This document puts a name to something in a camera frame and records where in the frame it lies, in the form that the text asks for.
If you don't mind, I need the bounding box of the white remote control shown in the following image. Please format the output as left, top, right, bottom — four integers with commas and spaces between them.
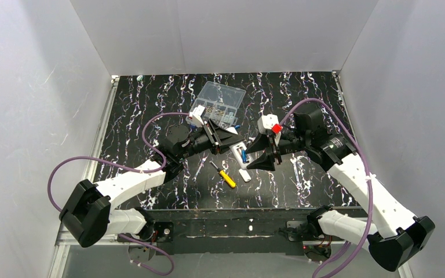
230, 141, 253, 170

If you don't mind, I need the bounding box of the white remote battery cover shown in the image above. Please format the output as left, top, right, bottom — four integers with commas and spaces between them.
239, 169, 251, 182

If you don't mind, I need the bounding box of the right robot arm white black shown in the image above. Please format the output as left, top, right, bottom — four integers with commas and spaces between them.
246, 105, 435, 272

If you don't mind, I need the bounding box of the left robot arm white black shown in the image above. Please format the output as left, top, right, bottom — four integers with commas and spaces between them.
59, 120, 243, 247

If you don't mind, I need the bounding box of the clear plastic parts organizer box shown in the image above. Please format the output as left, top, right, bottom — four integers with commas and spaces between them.
190, 81, 246, 128

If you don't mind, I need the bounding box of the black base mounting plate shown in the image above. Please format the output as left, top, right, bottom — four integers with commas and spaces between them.
147, 208, 337, 255

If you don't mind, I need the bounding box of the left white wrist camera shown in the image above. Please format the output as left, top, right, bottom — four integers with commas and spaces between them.
188, 105, 206, 127

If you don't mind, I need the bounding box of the yellow handled screwdriver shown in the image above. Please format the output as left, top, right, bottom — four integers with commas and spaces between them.
210, 161, 236, 188

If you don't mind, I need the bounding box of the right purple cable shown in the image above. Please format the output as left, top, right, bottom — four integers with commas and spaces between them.
280, 98, 374, 278

